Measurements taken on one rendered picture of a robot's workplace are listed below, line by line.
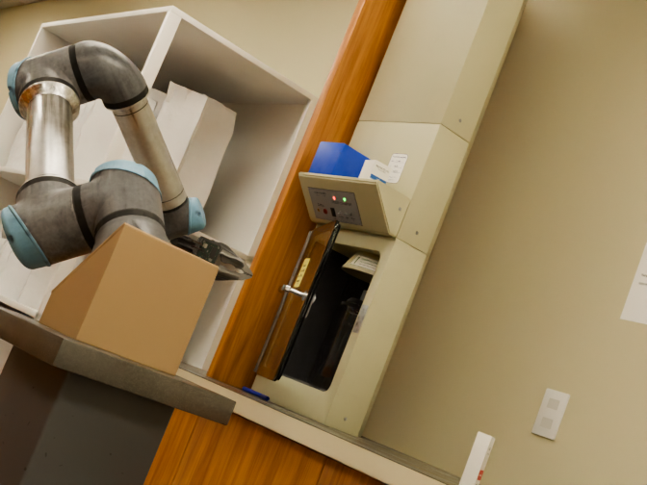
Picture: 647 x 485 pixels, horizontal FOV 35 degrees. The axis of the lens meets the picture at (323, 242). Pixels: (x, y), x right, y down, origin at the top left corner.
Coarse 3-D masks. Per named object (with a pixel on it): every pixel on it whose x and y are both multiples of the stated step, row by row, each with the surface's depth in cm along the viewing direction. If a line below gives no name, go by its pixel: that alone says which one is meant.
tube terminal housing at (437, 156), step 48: (384, 144) 263; (432, 144) 249; (432, 192) 251; (336, 240) 262; (384, 240) 249; (432, 240) 254; (384, 288) 245; (384, 336) 247; (288, 384) 254; (336, 384) 241
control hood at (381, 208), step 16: (304, 176) 263; (320, 176) 258; (336, 176) 253; (304, 192) 266; (368, 192) 244; (384, 192) 242; (368, 208) 247; (384, 208) 242; (400, 208) 245; (352, 224) 255; (368, 224) 250; (384, 224) 244; (400, 224) 246
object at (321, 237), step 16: (336, 224) 240; (320, 240) 251; (304, 256) 263; (320, 256) 241; (304, 272) 253; (304, 288) 244; (288, 304) 257; (304, 304) 237; (288, 320) 247; (272, 336) 260; (288, 336) 239; (272, 352) 250; (272, 368) 241
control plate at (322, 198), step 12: (312, 192) 263; (324, 192) 259; (336, 192) 255; (348, 192) 251; (312, 204) 265; (324, 204) 261; (336, 204) 257; (348, 204) 253; (324, 216) 263; (336, 216) 259; (348, 216) 255
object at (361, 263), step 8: (352, 256) 260; (360, 256) 257; (368, 256) 256; (376, 256) 256; (352, 264) 256; (360, 264) 255; (368, 264) 255; (376, 264) 254; (352, 272) 267; (360, 272) 268; (368, 272) 253; (368, 280) 269
